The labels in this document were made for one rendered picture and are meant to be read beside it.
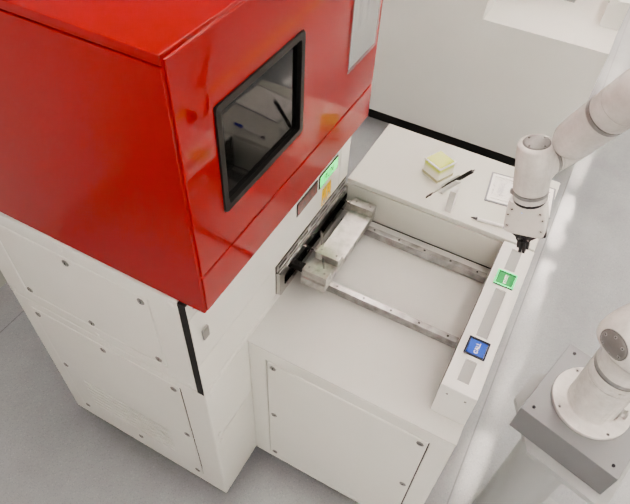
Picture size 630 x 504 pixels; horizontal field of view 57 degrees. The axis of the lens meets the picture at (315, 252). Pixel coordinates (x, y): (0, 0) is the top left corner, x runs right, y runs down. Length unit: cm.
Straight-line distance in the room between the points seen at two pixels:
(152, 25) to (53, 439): 196
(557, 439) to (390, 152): 104
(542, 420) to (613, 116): 75
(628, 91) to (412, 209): 89
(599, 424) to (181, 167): 115
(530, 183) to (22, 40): 107
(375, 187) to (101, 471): 148
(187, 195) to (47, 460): 174
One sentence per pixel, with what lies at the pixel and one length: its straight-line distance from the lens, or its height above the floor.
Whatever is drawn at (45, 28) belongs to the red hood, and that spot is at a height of 179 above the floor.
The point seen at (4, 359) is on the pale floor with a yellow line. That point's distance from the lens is 286.
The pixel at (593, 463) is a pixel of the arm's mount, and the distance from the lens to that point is 158.
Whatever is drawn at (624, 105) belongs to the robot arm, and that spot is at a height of 165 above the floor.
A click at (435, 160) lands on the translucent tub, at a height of 103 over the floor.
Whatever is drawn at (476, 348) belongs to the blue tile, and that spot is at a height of 96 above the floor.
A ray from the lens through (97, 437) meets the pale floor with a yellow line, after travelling 255.
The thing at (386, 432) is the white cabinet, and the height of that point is 70.
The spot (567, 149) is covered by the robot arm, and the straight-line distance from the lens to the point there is 132.
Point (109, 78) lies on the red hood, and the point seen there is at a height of 175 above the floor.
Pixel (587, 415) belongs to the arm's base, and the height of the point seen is 96.
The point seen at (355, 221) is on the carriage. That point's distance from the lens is 190.
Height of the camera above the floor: 223
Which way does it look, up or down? 49 degrees down
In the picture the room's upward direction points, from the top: 3 degrees clockwise
